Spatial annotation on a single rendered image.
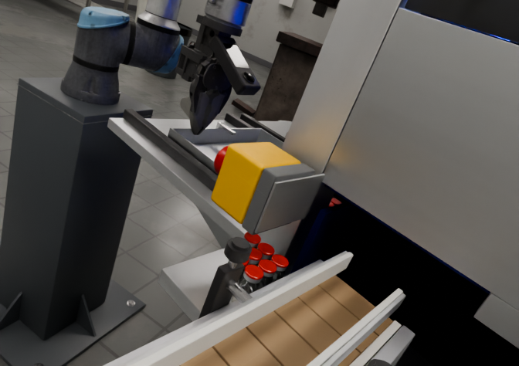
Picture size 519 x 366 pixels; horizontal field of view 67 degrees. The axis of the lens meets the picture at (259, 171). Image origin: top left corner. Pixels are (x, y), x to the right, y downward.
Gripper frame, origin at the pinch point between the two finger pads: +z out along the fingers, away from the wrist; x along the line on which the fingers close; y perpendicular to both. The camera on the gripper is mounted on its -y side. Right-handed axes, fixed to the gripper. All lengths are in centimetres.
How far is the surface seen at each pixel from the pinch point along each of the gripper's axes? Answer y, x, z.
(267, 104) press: 198, -282, 67
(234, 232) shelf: -23.7, 11.1, 4.8
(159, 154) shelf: -1.8, 9.5, 3.7
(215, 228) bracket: -13.7, 2.6, 13.2
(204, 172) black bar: -11.9, 8.2, 1.8
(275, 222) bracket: -33.6, 18.9, -5.4
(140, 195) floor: 104, -74, 91
